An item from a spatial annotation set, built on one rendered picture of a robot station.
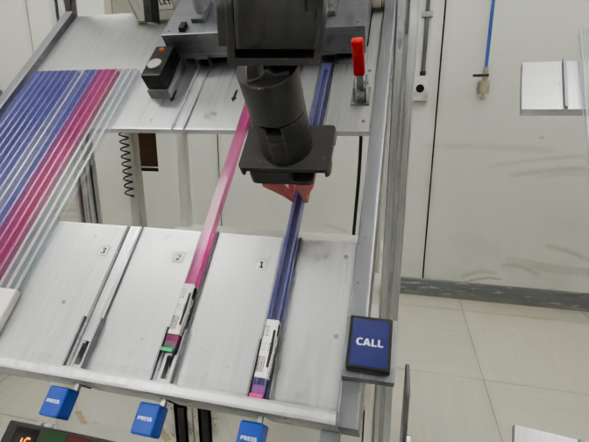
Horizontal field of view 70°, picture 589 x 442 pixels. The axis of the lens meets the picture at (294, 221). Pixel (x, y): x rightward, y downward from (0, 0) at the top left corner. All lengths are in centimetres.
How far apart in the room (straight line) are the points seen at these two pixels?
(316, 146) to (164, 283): 25
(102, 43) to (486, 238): 201
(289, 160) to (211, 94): 32
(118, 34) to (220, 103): 34
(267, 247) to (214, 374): 16
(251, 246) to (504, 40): 199
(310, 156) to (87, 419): 83
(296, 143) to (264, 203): 204
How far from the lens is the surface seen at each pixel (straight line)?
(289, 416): 43
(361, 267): 48
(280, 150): 44
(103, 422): 109
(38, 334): 61
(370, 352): 41
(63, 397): 54
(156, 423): 48
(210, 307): 51
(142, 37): 95
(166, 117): 73
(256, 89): 39
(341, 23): 71
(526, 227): 245
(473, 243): 243
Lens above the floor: 100
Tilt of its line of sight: 15 degrees down
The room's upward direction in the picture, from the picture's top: straight up
